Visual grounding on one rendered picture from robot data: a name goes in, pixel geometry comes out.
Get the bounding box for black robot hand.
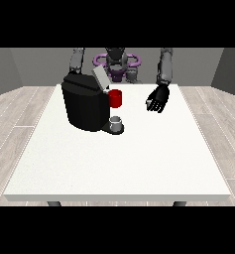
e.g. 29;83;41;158
145;83;172;114

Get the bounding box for small grey coffee pod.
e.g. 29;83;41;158
126;67;139;84

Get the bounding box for red pod holder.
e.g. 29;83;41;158
107;88;123;109

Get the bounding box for pale grey machine lid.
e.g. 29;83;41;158
91;64;111;90

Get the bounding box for black coffee machine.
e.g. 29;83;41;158
60;71;125;135

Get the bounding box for small grey cup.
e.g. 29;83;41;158
109;115;124;132

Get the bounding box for grey robot trunk purple rings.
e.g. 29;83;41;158
92;48;143;84

